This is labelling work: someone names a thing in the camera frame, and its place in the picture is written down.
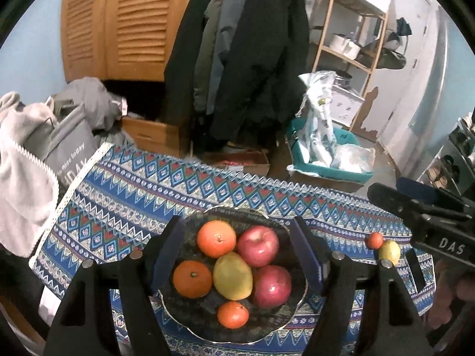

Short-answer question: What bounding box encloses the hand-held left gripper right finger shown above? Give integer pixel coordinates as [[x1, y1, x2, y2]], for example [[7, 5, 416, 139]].
[[289, 215, 434, 356]]

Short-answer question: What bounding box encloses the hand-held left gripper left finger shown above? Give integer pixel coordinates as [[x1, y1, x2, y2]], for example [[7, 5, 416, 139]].
[[44, 215, 187, 356]]

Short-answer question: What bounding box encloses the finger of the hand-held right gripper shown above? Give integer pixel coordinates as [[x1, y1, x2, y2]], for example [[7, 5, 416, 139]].
[[367, 182, 473, 231], [395, 177, 469, 213]]

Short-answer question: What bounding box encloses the orange with stem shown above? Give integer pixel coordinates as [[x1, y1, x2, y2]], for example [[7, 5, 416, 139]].
[[173, 260, 213, 299]]

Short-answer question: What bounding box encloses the red apple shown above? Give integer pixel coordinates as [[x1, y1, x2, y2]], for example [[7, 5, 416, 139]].
[[237, 225, 280, 268], [252, 265, 292, 308]]

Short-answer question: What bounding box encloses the large navel orange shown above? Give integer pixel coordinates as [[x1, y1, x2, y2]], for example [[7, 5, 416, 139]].
[[197, 220, 237, 259]]

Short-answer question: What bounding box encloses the yellow mango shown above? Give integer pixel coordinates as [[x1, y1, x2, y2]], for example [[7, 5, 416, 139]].
[[213, 252, 254, 301]]

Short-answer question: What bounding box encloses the dark patterned glass plate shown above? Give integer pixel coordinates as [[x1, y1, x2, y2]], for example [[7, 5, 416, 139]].
[[158, 208, 308, 345]]

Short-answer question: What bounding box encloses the small mandarin orange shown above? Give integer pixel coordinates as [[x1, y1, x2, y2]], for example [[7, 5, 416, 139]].
[[365, 232, 384, 250], [217, 301, 250, 329]]

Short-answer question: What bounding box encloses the person's right hand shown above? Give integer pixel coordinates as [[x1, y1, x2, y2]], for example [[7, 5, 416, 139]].
[[426, 260, 475, 342]]

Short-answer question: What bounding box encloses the yellow lemon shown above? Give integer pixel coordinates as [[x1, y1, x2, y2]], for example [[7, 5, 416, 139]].
[[379, 240, 401, 265]]

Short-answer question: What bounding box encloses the clear plastic bag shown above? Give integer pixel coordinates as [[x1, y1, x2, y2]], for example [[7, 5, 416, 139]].
[[330, 144, 376, 174]]

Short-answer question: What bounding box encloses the blue patterned tablecloth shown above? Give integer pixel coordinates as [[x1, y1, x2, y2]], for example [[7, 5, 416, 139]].
[[29, 142, 436, 356]]

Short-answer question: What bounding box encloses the teal plastic bin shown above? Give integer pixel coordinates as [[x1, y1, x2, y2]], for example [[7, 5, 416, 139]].
[[285, 119, 375, 183]]

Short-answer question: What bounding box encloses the white printed box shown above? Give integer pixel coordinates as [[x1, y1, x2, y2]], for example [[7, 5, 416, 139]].
[[330, 83, 367, 127]]

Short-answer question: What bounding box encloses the white door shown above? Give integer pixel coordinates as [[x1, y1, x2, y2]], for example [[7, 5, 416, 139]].
[[365, 0, 448, 179]]

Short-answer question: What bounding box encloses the white printed plastic bag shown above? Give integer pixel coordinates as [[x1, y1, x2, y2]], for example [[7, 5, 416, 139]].
[[298, 70, 339, 167]]

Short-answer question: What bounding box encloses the cardboard box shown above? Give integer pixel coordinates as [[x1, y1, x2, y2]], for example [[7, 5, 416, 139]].
[[201, 149, 270, 177]]

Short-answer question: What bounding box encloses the wooden drawer box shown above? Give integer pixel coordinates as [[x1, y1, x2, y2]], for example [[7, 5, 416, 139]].
[[122, 116, 191, 158]]

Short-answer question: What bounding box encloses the dark green hanging bag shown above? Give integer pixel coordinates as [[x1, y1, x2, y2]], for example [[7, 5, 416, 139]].
[[381, 17, 412, 70]]

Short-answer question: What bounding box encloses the grey printed fabric bag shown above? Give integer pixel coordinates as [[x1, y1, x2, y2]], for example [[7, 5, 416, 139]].
[[45, 96, 100, 179]]

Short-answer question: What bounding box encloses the wooden shelf rack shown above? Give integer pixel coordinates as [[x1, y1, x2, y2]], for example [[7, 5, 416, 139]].
[[311, 0, 395, 139]]

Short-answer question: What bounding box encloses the white pot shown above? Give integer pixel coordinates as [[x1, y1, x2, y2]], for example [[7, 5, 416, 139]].
[[330, 33, 362, 60]]

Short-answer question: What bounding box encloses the white towel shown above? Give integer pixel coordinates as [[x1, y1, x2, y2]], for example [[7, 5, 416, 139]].
[[0, 92, 60, 258]]

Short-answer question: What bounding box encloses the grey jacket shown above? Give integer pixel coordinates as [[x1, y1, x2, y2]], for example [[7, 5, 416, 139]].
[[52, 77, 129, 131]]

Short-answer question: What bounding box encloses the black hanging coat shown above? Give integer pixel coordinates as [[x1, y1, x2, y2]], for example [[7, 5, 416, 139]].
[[164, 0, 310, 142]]

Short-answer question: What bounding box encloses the grey hanging coat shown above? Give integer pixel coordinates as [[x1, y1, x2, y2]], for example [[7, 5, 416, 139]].
[[193, 0, 255, 116]]

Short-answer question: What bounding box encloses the wooden louvered cabinet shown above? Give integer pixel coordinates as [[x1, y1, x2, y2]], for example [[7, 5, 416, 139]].
[[60, 0, 203, 82]]

